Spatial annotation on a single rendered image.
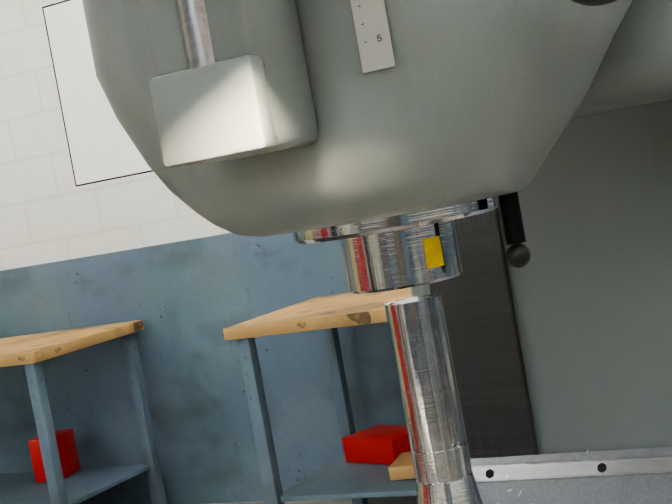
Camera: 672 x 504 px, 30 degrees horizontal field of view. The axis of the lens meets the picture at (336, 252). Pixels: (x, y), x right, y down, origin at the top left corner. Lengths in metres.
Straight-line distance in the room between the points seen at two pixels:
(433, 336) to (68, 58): 5.48
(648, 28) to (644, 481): 0.39
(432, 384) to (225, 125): 0.17
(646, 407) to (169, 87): 0.55
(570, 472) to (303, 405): 4.59
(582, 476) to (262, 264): 4.58
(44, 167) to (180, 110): 5.67
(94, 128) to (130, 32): 5.41
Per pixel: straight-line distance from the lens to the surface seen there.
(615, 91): 0.60
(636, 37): 0.59
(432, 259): 0.50
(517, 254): 0.50
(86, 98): 5.90
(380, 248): 0.50
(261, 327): 4.53
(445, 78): 0.42
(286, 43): 0.42
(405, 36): 0.42
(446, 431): 0.52
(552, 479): 0.91
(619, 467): 0.90
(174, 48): 0.41
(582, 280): 0.89
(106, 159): 5.85
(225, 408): 5.67
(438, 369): 0.52
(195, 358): 5.70
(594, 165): 0.87
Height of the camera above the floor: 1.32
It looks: 3 degrees down
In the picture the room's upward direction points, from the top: 10 degrees counter-clockwise
